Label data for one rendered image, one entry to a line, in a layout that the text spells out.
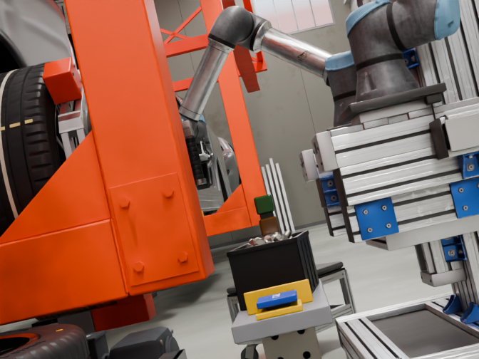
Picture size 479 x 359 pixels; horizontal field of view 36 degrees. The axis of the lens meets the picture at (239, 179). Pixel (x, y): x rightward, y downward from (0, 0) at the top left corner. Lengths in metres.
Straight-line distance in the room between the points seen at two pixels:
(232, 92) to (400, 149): 4.06
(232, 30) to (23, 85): 0.73
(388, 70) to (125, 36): 0.62
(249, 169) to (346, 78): 3.46
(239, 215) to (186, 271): 4.21
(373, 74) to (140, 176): 0.62
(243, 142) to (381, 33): 3.97
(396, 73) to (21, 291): 0.96
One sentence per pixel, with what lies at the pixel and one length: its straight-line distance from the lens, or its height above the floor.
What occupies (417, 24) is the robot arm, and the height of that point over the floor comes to 0.96.
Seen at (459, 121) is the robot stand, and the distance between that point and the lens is 1.65.
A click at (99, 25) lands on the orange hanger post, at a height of 1.06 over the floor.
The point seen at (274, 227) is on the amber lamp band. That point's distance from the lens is 1.63.
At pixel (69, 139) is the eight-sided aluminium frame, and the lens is 1.92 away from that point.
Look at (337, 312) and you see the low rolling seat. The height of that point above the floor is 0.14.
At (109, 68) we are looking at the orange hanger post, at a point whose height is 0.97.
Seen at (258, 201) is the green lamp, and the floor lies 0.65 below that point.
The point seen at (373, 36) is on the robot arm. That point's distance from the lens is 1.78.
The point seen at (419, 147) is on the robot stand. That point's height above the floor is 0.69.
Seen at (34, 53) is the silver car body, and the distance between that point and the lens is 2.55.
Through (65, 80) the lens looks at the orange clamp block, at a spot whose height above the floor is 1.06.
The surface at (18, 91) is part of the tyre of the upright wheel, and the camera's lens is 1.99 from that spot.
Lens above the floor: 0.63
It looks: 3 degrees up
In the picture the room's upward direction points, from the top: 13 degrees counter-clockwise
